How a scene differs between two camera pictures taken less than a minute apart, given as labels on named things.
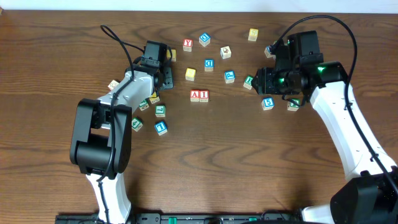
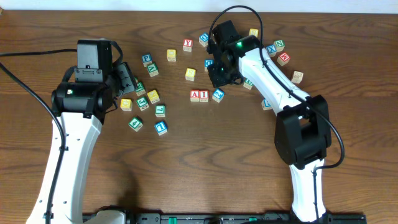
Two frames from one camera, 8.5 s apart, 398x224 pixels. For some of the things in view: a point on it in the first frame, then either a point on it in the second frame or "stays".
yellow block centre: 190,74 stays
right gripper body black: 274,82 → 221,75
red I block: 204,96 stays
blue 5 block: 267,103 stays
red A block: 194,95 stays
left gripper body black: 166,78 → 120,81
